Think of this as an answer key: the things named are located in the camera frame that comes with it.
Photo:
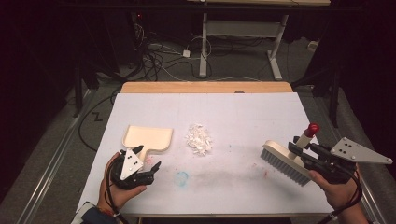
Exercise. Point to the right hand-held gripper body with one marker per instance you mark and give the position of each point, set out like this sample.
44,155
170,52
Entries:
351,152

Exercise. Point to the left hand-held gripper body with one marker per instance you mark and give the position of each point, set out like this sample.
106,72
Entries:
130,166

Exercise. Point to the cream plastic dustpan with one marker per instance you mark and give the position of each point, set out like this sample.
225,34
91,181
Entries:
149,138

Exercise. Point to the pile of white paper scraps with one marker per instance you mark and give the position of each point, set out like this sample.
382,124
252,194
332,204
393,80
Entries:
199,140

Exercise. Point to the person's left hand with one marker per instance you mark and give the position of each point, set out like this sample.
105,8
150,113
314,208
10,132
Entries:
113,196

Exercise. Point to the person's right hand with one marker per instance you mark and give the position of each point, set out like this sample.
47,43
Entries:
341,194

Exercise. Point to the red wristband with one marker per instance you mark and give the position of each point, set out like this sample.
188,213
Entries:
107,212

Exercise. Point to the black stand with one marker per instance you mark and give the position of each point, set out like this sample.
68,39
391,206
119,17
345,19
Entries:
77,93
334,102

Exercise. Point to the white table cover sheet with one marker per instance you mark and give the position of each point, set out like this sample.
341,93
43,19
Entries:
218,118

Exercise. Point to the white floor socket box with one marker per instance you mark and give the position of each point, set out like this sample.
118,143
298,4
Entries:
313,45

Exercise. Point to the white power adapter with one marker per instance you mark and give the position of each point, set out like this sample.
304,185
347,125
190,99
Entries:
186,53

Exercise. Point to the white-framed desk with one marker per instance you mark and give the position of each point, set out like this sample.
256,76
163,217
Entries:
239,28

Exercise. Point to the metal floor rail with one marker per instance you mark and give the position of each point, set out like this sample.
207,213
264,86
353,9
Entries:
53,169
373,205

